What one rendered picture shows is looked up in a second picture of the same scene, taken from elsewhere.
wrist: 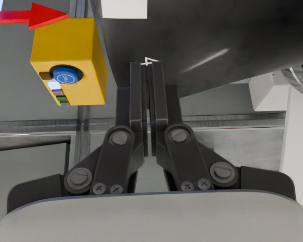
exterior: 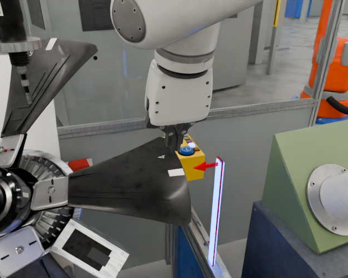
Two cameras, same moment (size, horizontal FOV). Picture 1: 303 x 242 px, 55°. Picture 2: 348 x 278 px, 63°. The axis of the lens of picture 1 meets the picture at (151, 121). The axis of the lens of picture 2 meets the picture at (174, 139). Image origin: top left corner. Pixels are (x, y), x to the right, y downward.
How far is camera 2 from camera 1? 38 cm
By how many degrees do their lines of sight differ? 17
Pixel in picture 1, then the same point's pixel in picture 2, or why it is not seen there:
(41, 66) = (199, 154)
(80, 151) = not seen: hidden behind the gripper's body
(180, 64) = (149, 157)
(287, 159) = (52, 116)
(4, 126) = (216, 115)
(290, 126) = (56, 136)
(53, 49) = (194, 162)
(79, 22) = not seen: hidden behind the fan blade
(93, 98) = not seen: hidden behind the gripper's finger
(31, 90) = (202, 140)
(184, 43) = (151, 164)
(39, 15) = (203, 166)
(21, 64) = (210, 157)
